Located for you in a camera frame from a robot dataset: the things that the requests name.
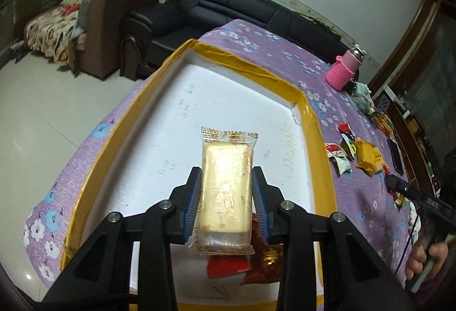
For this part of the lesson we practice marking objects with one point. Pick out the red cloth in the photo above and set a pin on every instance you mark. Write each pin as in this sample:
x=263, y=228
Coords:
x=69, y=9

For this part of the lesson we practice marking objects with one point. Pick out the person's right hand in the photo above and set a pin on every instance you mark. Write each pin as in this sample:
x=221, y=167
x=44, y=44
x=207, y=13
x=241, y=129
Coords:
x=416, y=257

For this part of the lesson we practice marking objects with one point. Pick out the clear biscuit packet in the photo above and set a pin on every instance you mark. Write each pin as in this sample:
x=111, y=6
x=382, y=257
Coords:
x=224, y=182

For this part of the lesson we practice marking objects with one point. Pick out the pink sleeved bottle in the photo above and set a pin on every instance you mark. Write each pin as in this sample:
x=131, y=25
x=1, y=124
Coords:
x=342, y=72

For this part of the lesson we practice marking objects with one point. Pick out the stack of yellow orange packets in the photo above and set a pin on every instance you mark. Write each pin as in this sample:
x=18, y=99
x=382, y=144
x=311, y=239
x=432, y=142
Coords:
x=383, y=124

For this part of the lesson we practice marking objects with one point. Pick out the phone stand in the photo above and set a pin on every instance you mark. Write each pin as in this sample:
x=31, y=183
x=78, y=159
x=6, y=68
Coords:
x=384, y=100

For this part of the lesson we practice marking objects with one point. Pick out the red gold patterned snack packet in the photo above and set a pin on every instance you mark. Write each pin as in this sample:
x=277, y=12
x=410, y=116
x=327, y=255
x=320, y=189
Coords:
x=265, y=261

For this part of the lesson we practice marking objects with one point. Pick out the dark wooden cabinet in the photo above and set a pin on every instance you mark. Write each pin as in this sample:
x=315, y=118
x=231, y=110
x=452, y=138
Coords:
x=424, y=83

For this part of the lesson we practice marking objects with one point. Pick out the purple floral tablecloth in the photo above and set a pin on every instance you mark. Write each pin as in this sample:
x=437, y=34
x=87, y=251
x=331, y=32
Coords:
x=356, y=211

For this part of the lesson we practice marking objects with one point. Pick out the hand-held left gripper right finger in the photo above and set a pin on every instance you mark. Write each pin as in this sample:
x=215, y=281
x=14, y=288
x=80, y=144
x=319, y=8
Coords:
x=257, y=200

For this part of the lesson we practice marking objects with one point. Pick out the black smartphone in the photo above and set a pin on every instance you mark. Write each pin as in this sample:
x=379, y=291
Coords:
x=395, y=156

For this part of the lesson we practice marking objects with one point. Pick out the plain red snack packet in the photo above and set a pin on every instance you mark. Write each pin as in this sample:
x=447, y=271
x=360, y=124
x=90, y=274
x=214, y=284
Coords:
x=226, y=267

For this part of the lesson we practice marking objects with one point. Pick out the white foam tray yellow rim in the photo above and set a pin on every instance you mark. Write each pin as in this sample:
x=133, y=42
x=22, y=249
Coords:
x=171, y=111

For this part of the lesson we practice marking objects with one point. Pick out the brown armchair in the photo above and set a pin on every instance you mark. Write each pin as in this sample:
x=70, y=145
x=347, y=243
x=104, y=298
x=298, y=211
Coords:
x=114, y=11

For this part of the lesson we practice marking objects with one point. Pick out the clear plastic bag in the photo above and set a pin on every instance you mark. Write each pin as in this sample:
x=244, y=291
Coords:
x=363, y=97

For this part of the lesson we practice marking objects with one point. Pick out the green snack packet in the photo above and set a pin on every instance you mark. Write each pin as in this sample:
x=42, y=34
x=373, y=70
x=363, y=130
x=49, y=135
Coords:
x=350, y=147

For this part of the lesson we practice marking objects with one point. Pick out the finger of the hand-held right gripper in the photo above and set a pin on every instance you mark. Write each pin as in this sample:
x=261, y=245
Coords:
x=400, y=186

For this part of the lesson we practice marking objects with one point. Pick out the small red yellow snack packet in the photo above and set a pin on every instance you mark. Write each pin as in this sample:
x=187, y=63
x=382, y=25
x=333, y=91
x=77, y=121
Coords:
x=397, y=198

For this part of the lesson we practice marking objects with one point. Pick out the dark shoes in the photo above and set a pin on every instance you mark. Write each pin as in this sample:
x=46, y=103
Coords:
x=18, y=51

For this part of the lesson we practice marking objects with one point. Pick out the floral bed blanket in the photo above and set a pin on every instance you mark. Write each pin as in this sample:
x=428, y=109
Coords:
x=46, y=29

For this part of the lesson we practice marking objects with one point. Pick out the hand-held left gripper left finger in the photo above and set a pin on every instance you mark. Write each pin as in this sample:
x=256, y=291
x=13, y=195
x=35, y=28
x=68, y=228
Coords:
x=194, y=197

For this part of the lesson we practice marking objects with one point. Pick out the black leather sofa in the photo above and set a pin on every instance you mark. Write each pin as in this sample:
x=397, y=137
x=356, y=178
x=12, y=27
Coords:
x=213, y=8

